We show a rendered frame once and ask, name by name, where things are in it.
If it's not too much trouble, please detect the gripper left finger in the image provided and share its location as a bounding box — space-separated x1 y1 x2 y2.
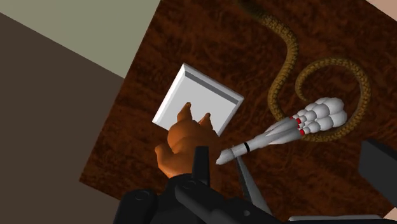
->
113 146 281 224

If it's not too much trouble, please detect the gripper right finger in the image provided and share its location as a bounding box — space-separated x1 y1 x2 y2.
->
358 138 397 208

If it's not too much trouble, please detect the orange cat figure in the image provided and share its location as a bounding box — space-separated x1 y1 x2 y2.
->
154 101 223 190

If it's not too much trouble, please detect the grey pointed blade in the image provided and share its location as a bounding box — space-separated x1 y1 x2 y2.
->
232 145 273 216

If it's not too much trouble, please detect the white square tray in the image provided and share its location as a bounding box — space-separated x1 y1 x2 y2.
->
151 62 245 137

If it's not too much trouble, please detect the white toy rocket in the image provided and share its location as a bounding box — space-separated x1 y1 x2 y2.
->
215 97 349 165

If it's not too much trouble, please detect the brown wooden table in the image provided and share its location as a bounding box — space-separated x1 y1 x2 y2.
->
79 0 397 224

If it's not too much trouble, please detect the brown yellow toy snake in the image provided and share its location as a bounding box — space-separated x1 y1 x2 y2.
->
237 0 372 143

